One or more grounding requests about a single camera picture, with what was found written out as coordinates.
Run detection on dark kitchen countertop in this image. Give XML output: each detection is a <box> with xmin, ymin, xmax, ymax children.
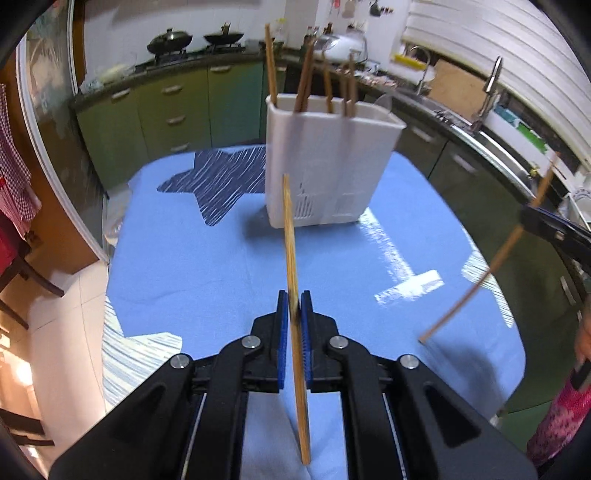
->
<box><xmin>74</xmin><ymin>44</ymin><xmax>591</xmax><ymax>222</ymax></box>

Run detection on white plastic utensil holder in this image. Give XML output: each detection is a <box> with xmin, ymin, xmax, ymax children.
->
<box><xmin>265</xmin><ymin>92</ymin><xmax>407</xmax><ymax>229</ymax></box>

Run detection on white countertop appliance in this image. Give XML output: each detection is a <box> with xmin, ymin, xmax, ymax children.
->
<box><xmin>314</xmin><ymin>32</ymin><xmax>370</xmax><ymax>63</ymax></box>

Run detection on white window blinds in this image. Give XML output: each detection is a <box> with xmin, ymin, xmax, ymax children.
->
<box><xmin>402</xmin><ymin>0</ymin><xmax>591</xmax><ymax>162</ymax></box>

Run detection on red checkered cloth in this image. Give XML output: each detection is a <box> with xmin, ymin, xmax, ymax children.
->
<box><xmin>0</xmin><ymin>83</ymin><xmax>42</xmax><ymax>227</ymax></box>

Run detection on blue star print tablecloth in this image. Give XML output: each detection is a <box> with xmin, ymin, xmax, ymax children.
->
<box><xmin>102</xmin><ymin>145</ymin><xmax>527</xmax><ymax>480</ymax></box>

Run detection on bunch of wooden chopsticks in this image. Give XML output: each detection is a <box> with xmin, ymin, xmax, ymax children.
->
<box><xmin>264</xmin><ymin>23</ymin><xmax>359</xmax><ymax>117</ymax></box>

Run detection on person's right forearm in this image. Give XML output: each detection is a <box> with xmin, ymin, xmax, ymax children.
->
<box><xmin>526</xmin><ymin>305</ymin><xmax>591</xmax><ymax>468</ymax></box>

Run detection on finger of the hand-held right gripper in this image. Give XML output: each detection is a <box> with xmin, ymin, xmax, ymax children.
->
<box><xmin>519</xmin><ymin>207</ymin><xmax>591</xmax><ymax>278</ymax></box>

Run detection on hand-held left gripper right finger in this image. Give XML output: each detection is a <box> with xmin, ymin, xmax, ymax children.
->
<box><xmin>300</xmin><ymin>290</ymin><xmax>539</xmax><ymax>480</ymax></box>

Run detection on yellow sponge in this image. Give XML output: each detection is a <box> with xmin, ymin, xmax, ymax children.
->
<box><xmin>392</xmin><ymin>54</ymin><xmax>426</xmax><ymax>71</ymax></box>

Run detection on single wooden chopstick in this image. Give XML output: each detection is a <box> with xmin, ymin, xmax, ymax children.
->
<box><xmin>281</xmin><ymin>173</ymin><xmax>313</xmax><ymax>464</ymax></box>
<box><xmin>418</xmin><ymin>151</ymin><xmax>561</xmax><ymax>344</ymax></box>

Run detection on dark wooden chair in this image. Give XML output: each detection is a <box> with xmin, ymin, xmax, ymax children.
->
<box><xmin>0</xmin><ymin>217</ymin><xmax>65</xmax><ymax>330</ymax></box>

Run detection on green kitchen cabinet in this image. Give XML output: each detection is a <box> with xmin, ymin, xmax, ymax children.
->
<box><xmin>397</xmin><ymin>122</ymin><xmax>591</xmax><ymax>319</ymax></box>
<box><xmin>76</xmin><ymin>60</ymin><xmax>287</xmax><ymax>167</ymax></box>

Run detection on chrome kitchen faucet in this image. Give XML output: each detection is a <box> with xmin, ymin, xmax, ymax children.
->
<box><xmin>471</xmin><ymin>55</ymin><xmax>504</xmax><ymax>132</ymax></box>

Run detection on black wok with lid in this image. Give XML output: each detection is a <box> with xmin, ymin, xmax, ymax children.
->
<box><xmin>147</xmin><ymin>28</ymin><xmax>194</xmax><ymax>55</ymax></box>

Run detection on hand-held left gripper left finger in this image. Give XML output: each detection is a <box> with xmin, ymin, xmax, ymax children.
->
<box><xmin>48</xmin><ymin>290</ymin><xmax>290</xmax><ymax>480</ymax></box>

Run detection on brown cutting board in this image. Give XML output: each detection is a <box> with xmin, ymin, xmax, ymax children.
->
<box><xmin>427</xmin><ymin>60</ymin><xmax>490</xmax><ymax>118</ymax></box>

